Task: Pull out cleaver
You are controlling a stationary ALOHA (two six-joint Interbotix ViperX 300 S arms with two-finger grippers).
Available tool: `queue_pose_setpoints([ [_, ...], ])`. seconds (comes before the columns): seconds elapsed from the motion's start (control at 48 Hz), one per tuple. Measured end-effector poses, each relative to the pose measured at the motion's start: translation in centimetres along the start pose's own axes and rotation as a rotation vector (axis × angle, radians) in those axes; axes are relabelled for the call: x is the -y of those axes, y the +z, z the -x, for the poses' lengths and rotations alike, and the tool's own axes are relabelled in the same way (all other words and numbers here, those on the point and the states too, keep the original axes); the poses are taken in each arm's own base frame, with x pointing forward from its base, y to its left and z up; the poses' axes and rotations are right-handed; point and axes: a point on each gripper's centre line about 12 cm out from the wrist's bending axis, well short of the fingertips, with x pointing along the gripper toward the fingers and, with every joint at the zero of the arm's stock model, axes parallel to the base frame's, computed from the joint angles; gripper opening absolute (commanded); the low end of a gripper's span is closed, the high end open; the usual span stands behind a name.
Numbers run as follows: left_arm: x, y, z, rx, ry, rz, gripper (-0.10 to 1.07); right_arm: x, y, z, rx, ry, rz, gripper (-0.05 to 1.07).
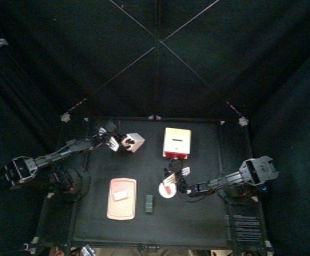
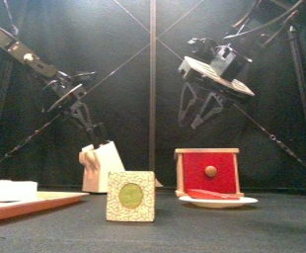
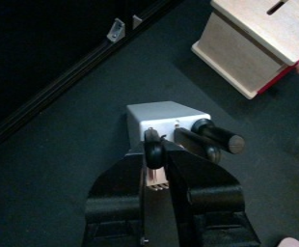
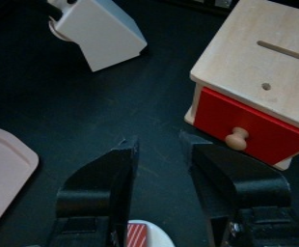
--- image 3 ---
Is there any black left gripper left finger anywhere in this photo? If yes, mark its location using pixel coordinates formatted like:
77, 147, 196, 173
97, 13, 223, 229
81, 144, 148, 247

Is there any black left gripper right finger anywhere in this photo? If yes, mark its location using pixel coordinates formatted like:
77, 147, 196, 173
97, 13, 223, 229
161, 139, 261, 247

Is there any black handled cleaver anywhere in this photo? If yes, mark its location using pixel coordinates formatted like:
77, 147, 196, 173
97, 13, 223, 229
142, 126, 168, 171

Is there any pink rounded object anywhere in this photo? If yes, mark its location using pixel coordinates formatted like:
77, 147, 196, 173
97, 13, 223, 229
276, 236, 299, 247

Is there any white knife block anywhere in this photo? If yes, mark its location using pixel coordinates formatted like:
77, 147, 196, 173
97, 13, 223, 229
125, 100, 212, 192

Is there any wooden toy box red trim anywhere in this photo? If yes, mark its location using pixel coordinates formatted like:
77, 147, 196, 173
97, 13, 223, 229
190, 0, 299, 100

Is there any black cloth curtain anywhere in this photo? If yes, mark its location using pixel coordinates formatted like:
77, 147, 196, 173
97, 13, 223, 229
0, 0, 166, 136

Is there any flat black handled knife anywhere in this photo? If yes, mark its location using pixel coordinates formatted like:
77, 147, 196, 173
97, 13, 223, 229
172, 127, 223, 164

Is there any round black handled sharpening steel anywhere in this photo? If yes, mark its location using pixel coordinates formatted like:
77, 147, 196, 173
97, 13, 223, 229
190, 118, 245, 155

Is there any black aluminium frame rail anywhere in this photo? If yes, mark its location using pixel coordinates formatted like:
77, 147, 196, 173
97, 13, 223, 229
0, 0, 185, 155

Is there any large grey corner bracket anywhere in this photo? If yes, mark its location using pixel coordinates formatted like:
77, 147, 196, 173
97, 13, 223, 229
105, 17, 128, 43

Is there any small grey corner bracket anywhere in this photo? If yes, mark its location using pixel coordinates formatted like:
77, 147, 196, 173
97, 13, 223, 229
130, 14, 144, 30

